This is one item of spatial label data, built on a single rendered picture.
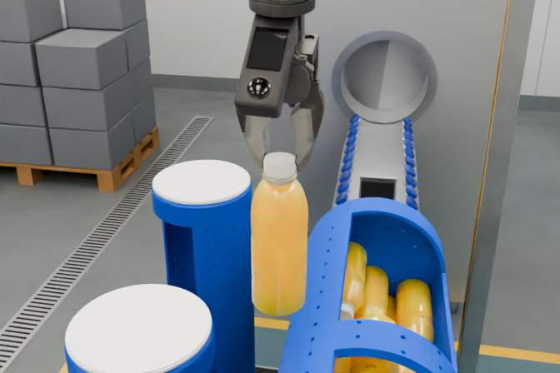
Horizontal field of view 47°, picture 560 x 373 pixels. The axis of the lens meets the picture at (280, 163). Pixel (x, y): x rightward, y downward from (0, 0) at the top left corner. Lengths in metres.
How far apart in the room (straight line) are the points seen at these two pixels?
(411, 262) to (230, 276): 0.65
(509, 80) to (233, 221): 0.83
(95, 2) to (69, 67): 0.51
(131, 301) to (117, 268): 2.05
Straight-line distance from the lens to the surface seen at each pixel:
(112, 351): 1.27
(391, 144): 2.41
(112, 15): 4.25
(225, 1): 5.71
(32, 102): 4.21
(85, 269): 3.47
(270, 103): 0.64
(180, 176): 1.89
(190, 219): 1.77
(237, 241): 1.84
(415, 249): 1.39
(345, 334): 0.97
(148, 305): 1.37
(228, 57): 5.81
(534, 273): 3.53
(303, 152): 0.76
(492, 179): 1.94
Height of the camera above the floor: 1.84
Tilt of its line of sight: 24 degrees down
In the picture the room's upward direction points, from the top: straight up
